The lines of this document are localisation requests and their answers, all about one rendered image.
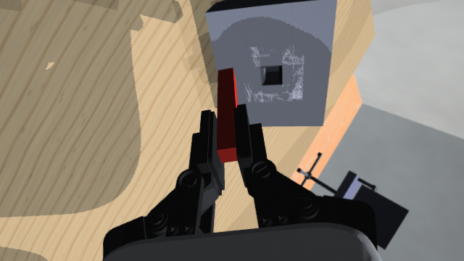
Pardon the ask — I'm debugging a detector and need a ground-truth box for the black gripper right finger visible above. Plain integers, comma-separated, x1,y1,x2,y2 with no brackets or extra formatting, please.
234,104,378,251

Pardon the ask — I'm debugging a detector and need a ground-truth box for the grey sloped panel with square hole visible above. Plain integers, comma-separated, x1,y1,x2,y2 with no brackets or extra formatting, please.
205,0,337,127

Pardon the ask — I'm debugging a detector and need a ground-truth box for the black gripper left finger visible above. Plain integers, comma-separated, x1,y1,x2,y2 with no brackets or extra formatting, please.
103,109,225,259

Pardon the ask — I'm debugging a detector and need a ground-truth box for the red rectangular peg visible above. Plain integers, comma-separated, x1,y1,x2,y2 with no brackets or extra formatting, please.
217,67,238,163

